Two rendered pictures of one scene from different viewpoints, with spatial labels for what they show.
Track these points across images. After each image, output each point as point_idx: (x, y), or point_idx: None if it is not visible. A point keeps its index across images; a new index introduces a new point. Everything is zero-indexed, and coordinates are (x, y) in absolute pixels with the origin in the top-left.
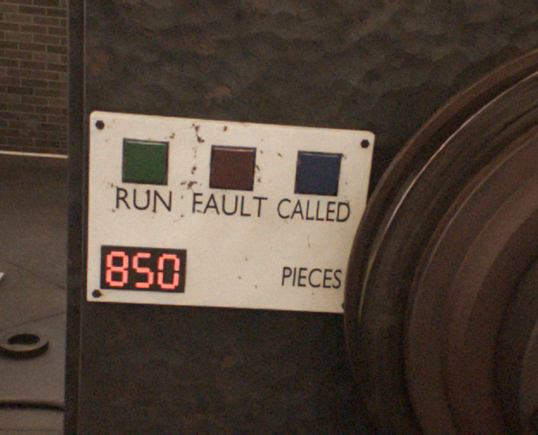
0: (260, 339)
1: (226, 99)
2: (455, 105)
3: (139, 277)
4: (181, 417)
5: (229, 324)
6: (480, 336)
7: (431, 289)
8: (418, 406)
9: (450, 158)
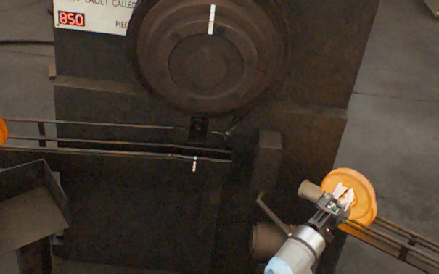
0: (112, 42)
1: None
2: None
3: (70, 21)
4: (88, 64)
5: (101, 37)
6: (152, 51)
7: (141, 37)
8: (141, 67)
9: (145, 2)
